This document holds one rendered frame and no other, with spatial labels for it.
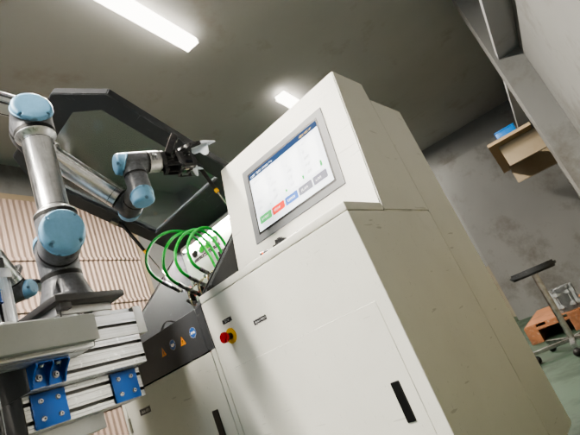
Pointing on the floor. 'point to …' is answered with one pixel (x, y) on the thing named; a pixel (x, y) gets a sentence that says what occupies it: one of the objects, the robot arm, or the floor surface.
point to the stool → (551, 308)
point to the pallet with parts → (542, 319)
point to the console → (358, 305)
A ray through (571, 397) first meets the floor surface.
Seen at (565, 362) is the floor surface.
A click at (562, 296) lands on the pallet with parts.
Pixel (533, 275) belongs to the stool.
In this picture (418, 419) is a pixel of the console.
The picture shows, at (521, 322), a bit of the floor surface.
